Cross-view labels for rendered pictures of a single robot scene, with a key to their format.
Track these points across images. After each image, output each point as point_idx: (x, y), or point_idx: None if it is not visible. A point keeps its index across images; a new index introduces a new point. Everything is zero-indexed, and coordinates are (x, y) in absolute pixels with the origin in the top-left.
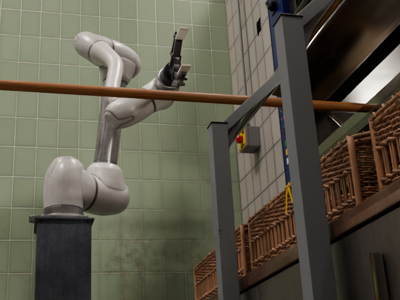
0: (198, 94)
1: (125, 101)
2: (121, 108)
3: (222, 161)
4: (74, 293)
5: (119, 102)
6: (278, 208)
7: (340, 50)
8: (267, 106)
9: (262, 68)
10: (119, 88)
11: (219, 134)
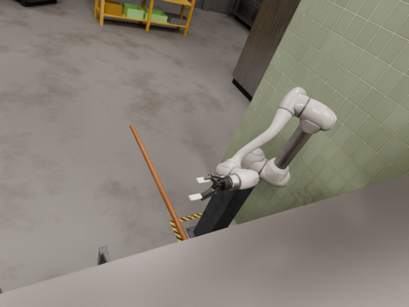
0: (172, 218)
1: (219, 170)
2: (216, 171)
3: (98, 260)
4: (223, 201)
5: (218, 168)
6: None
7: None
8: None
9: None
10: (157, 184)
11: (99, 253)
